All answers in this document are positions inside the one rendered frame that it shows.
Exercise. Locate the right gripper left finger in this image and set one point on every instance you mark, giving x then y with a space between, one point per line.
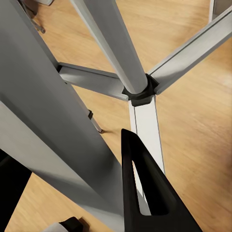
13 179

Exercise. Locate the taboret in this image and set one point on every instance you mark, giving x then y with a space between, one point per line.
25 7

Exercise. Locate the camera tripod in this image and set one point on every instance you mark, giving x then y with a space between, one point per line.
45 125

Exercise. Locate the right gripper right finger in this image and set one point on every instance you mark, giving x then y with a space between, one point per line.
168 212

